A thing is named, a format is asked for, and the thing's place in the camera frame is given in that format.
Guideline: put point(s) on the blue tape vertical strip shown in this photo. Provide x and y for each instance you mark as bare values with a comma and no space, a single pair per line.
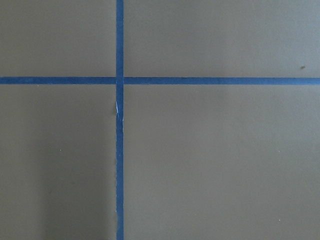
120,119

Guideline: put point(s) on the blue tape horizontal strip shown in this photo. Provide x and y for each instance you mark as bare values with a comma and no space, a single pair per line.
31,80

